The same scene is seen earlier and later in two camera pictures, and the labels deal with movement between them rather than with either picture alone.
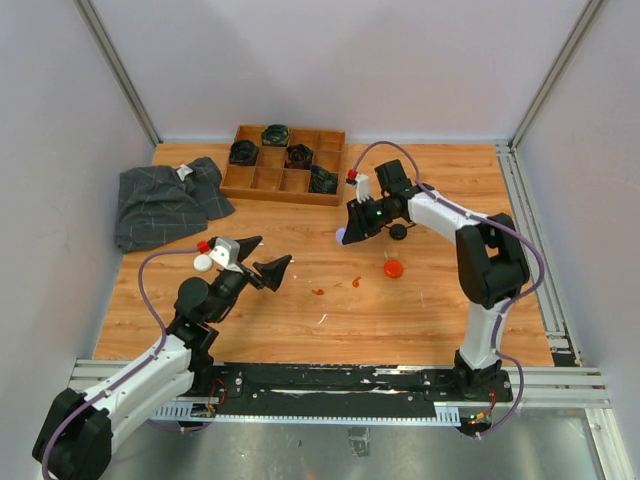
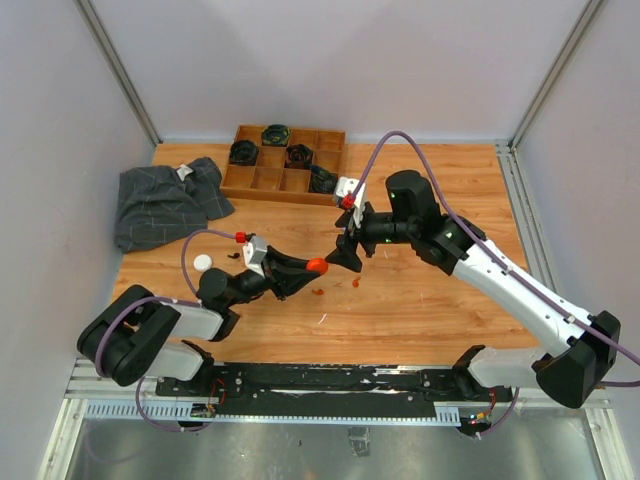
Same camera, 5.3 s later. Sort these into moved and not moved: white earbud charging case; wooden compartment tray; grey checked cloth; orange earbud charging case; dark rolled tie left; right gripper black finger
Moved: right gripper black finger; orange earbud charging case
Not moved: dark rolled tie left; grey checked cloth; white earbud charging case; wooden compartment tray
